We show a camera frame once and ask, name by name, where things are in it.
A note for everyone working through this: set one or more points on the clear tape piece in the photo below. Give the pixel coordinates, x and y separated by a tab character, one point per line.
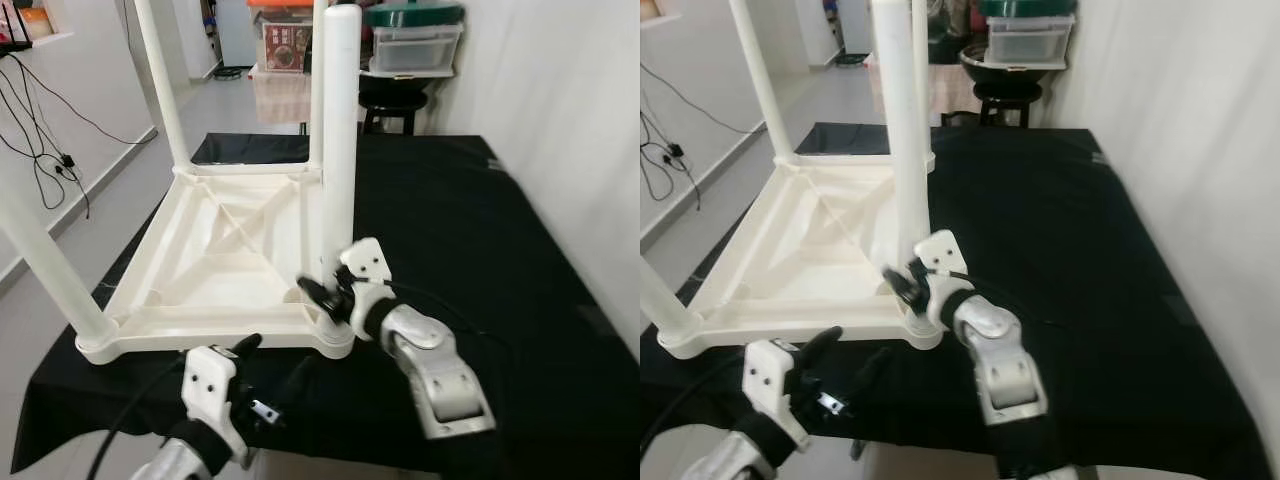
1100	158
496	163

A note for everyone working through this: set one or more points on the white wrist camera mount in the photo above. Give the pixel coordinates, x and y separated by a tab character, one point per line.
770	385
368	262
210	390
945	255

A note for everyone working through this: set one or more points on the black stool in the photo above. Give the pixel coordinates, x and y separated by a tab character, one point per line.
395	105
1008	100

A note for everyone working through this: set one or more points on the red print carton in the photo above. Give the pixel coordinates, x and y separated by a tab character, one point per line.
287	45

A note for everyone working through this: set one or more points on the white plastic children table top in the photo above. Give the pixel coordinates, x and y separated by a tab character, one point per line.
220	260
800	250

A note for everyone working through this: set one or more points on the small black floor object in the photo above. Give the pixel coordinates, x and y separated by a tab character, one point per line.
229	72
851	60

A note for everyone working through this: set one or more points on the black bag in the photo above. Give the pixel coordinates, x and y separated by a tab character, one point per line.
364	45
948	30

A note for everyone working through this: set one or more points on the grey metal table frame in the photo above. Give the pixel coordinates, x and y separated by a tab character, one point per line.
862	450

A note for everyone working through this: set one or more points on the beige table cover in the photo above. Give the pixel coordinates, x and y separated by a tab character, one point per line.
950	90
280	95

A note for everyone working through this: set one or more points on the dark green plastic lid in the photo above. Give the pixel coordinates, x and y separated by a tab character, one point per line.
415	15
1030	7

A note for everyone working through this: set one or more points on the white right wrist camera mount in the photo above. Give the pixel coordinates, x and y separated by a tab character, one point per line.
368	262
945	255

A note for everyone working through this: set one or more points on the orange lid storage box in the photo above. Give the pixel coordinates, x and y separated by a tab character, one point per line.
280	6

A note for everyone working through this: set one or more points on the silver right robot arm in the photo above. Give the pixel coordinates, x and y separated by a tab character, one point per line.
440	370
1005	370

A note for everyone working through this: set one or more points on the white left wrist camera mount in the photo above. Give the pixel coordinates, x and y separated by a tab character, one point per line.
770	385
210	390

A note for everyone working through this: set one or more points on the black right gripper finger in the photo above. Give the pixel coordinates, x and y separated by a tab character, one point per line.
320	298
903	287

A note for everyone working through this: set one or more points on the black tablecloth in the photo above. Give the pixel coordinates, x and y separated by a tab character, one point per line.
480	250
1060	250

